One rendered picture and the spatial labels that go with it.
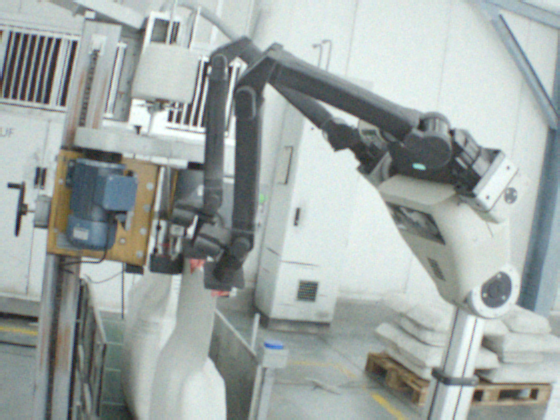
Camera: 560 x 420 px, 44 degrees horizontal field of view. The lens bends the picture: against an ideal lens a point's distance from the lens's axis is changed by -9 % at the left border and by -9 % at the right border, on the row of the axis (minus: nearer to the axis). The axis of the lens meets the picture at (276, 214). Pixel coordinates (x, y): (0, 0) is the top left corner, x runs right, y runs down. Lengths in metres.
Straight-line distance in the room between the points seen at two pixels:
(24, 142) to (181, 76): 2.99
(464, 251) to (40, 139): 3.68
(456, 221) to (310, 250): 4.49
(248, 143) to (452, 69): 5.83
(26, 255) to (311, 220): 2.39
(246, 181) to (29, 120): 3.46
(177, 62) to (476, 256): 0.96
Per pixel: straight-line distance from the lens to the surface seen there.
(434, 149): 1.46
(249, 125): 1.52
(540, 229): 7.97
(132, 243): 2.28
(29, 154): 4.96
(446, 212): 1.65
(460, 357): 1.93
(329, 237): 6.14
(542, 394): 5.45
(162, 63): 2.06
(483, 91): 7.48
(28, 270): 5.07
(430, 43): 7.19
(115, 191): 1.98
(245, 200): 1.63
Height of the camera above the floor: 1.43
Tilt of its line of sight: 5 degrees down
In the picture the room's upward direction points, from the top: 10 degrees clockwise
